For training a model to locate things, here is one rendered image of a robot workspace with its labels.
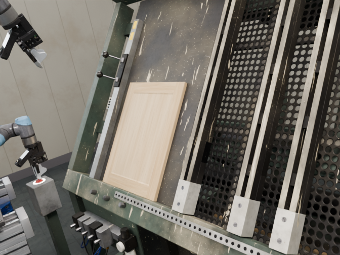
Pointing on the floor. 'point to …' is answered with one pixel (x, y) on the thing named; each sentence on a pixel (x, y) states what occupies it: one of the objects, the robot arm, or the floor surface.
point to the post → (57, 234)
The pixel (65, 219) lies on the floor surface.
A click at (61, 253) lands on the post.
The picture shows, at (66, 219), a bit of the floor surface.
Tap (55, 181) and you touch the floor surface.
